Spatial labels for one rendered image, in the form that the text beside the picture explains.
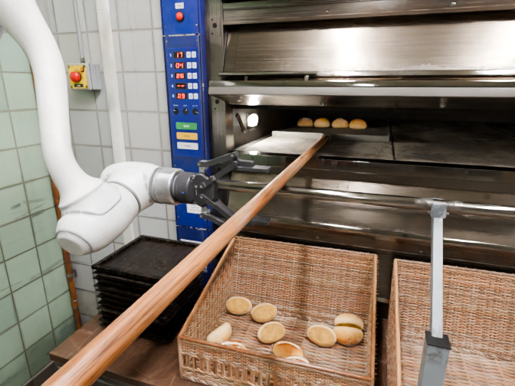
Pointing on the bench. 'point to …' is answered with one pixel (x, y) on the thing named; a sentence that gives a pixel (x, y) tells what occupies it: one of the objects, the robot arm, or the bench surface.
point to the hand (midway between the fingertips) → (261, 195)
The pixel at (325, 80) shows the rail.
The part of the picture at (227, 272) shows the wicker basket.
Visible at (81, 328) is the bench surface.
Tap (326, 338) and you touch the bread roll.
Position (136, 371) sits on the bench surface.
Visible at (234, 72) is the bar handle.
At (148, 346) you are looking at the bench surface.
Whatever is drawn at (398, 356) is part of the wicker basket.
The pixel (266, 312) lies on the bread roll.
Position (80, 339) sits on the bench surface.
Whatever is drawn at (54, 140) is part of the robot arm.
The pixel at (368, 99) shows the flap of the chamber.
